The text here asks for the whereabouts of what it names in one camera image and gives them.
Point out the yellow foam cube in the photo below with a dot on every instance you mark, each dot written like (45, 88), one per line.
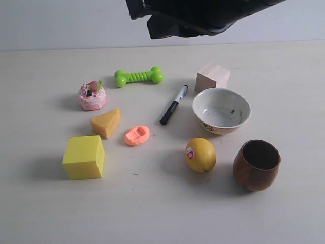
(84, 157)

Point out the wooden block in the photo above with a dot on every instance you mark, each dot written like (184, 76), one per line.
(211, 76)

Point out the yellow lemon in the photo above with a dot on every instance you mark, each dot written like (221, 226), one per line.
(200, 155)

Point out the orange cheese wedge sponge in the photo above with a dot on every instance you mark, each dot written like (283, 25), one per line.
(106, 123)

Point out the green toy bone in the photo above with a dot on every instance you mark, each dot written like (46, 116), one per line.
(122, 78)

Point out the black marker pen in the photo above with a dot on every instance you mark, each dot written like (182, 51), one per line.
(173, 105)

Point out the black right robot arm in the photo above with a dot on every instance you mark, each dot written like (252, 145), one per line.
(191, 18)

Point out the brown wooden cup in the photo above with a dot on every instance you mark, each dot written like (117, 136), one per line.
(256, 165)

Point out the orange pink toy piece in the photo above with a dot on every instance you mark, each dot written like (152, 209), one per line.
(137, 135)

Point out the white ceramic bowl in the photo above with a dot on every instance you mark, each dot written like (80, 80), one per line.
(221, 111)

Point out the pink toy cake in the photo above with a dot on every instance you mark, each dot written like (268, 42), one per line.
(92, 96)

